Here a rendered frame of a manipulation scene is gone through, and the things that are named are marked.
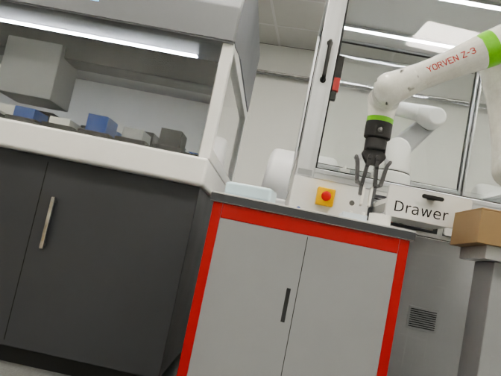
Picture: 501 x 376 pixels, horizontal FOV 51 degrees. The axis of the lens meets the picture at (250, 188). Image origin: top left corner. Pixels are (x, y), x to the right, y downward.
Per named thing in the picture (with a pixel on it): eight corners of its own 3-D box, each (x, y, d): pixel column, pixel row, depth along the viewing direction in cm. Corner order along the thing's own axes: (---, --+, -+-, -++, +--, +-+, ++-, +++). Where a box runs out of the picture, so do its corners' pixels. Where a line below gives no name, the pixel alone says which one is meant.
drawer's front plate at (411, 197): (467, 231, 180) (473, 200, 181) (384, 214, 182) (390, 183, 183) (466, 231, 182) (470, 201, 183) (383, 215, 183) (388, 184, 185)
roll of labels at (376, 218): (362, 224, 168) (364, 211, 168) (376, 227, 172) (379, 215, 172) (379, 225, 162) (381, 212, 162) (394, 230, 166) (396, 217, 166)
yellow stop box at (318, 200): (332, 207, 211) (336, 189, 212) (315, 203, 211) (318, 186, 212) (331, 207, 216) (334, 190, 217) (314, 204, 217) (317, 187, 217)
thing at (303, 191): (535, 258, 211) (540, 223, 213) (288, 208, 217) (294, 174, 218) (452, 255, 306) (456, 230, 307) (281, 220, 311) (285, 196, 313)
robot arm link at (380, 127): (389, 129, 187) (364, 124, 188) (396, 121, 176) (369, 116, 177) (386, 145, 187) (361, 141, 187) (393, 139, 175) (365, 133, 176)
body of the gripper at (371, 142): (365, 134, 178) (361, 161, 177) (391, 139, 178) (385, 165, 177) (362, 139, 186) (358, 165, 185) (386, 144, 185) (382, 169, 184)
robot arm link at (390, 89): (480, 74, 174) (466, 45, 176) (493, 62, 163) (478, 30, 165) (378, 115, 176) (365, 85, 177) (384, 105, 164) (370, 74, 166)
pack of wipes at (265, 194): (275, 206, 168) (277, 192, 169) (269, 202, 159) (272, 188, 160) (231, 198, 172) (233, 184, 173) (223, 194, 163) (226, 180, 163)
